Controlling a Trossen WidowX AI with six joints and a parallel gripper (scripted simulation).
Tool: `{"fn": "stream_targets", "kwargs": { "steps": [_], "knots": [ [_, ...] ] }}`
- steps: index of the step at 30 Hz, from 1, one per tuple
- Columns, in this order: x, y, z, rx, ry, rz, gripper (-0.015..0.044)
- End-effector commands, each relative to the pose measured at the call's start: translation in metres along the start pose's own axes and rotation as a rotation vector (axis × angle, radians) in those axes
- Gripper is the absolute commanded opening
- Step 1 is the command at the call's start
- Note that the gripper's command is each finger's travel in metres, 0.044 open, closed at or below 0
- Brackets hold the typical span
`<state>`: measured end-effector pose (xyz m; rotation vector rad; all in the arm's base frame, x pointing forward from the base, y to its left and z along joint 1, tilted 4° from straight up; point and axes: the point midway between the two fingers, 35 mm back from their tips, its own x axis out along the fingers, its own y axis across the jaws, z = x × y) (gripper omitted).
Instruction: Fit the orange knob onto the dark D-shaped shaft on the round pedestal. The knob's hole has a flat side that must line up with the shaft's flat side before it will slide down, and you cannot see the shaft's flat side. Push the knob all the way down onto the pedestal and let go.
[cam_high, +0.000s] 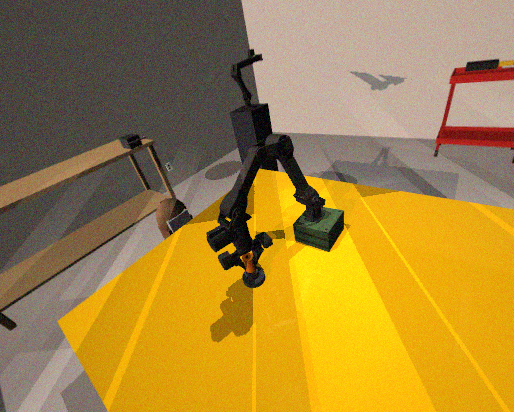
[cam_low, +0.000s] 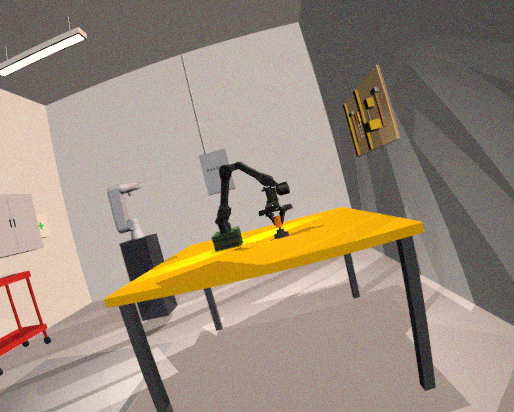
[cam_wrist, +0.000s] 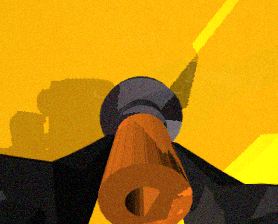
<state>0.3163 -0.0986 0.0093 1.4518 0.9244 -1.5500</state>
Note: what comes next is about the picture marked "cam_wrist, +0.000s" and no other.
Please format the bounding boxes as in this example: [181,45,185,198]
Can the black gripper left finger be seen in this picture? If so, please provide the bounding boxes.
[0,134,115,224]

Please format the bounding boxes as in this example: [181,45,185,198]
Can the orange cylinder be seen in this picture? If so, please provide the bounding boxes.
[97,113,193,224]

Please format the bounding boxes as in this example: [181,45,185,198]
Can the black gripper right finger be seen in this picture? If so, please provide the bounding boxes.
[172,142,278,224]

